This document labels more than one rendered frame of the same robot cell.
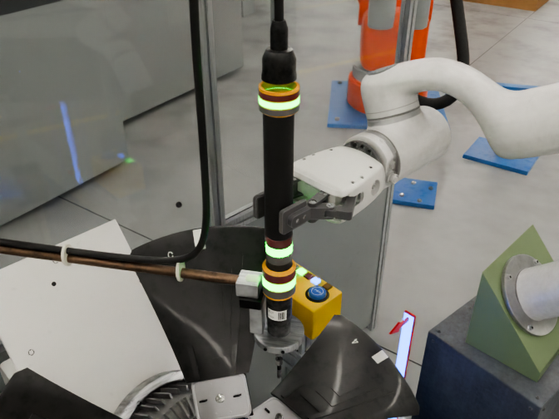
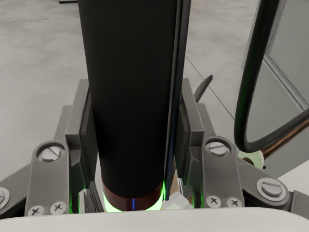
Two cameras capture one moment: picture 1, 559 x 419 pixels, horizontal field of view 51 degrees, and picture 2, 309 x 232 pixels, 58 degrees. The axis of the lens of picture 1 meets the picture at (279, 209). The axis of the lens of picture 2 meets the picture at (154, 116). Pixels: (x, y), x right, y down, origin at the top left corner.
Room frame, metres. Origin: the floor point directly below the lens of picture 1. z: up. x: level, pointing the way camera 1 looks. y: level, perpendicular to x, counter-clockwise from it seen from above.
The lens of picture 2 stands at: (0.65, -0.07, 1.67)
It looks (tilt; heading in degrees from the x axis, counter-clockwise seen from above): 39 degrees down; 129
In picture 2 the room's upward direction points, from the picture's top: 2 degrees clockwise
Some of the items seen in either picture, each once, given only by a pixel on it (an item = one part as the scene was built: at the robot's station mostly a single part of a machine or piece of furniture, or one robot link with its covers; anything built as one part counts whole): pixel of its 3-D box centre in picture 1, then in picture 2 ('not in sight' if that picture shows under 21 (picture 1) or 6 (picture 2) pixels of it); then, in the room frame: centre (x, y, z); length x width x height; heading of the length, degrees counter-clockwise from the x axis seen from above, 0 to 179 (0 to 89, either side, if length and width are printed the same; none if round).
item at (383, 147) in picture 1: (369, 163); not in sight; (0.70, -0.12, 1.59); 0.09 x 0.03 x 0.08; 44
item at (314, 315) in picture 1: (303, 301); not in sight; (1.04, -0.06, 1.02); 0.16 x 0.10 x 0.11; 44
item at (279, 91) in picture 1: (279, 98); not in sight; (0.58, 0.00, 1.73); 0.04 x 0.04 x 0.03
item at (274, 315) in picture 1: (279, 214); not in sight; (0.58, 0.00, 1.58); 0.04 x 0.04 x 0.46
